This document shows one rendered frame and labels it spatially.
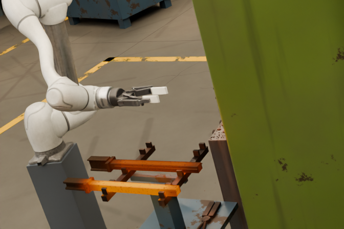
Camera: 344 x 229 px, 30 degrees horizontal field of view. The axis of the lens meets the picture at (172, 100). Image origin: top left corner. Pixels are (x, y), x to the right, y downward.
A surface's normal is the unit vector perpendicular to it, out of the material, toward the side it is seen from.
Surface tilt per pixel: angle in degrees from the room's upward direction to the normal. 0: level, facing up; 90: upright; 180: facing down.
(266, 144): 90
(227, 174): 90
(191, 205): 0
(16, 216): 0
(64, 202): 90
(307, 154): 90
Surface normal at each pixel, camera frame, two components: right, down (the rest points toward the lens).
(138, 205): -0.25, -0.89
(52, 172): -0.24, 0.44
